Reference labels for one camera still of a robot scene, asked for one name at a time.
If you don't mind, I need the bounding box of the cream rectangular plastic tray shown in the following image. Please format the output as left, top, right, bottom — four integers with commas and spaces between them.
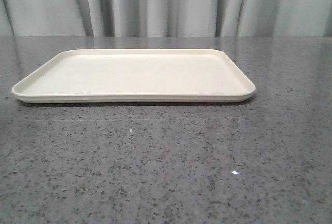
12, 49, 256, 103

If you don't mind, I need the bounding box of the grey-white pleated curtain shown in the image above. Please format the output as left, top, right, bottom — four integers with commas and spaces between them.
1, 0, 331, 37

